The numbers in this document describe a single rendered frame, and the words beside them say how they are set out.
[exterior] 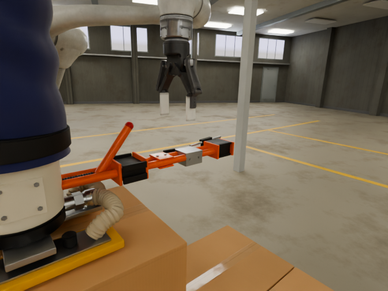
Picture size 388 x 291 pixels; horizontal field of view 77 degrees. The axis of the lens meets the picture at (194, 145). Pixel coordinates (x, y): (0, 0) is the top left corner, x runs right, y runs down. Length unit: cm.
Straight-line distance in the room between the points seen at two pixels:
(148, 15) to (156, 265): 74
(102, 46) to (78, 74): 180
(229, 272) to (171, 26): 95
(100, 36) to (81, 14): 1281
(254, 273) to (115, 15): 110
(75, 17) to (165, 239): 69
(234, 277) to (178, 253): 55
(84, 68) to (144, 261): 1321
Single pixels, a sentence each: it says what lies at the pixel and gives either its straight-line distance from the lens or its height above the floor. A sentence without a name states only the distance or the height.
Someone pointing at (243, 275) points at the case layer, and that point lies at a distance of 116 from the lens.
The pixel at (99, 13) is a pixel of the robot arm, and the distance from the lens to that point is 90.
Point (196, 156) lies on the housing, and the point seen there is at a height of 108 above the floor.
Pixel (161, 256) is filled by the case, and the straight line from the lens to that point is 60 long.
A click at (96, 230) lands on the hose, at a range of 60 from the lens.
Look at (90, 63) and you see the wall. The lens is 1362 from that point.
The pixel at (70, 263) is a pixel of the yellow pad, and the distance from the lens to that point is 58.
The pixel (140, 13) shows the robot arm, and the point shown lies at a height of 152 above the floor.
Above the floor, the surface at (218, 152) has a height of 108.
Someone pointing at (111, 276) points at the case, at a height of 94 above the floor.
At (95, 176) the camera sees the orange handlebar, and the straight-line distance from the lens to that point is 64.
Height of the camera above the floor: 132
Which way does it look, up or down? 15 degrees down
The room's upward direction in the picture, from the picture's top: 1 degrees clockwise
